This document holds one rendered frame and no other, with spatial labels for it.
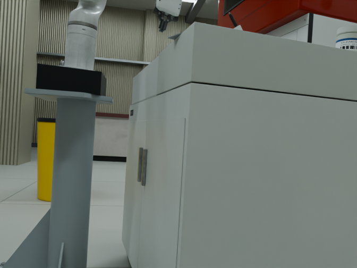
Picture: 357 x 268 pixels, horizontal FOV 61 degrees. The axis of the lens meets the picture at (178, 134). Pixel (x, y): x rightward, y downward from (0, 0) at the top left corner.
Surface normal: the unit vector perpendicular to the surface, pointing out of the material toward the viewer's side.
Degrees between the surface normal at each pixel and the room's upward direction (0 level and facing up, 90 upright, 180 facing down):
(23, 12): 90
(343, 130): 90
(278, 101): 90
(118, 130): 90
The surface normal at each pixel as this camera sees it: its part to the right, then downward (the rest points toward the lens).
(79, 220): 0.68, 0.05
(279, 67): 0.31, 0.03
